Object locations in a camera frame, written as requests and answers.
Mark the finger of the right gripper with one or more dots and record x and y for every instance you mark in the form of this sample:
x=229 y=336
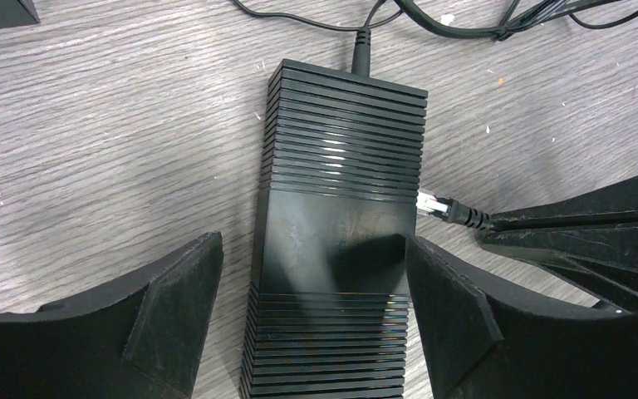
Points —
x=600 y=260
x=613 y=204

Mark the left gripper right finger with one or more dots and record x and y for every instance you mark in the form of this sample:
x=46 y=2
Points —
x=486 y=337

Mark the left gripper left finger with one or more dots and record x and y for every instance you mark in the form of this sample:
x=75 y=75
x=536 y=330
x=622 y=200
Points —
x=140 y=335

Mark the black network switch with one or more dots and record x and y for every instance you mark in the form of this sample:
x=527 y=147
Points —
x=328 y=300

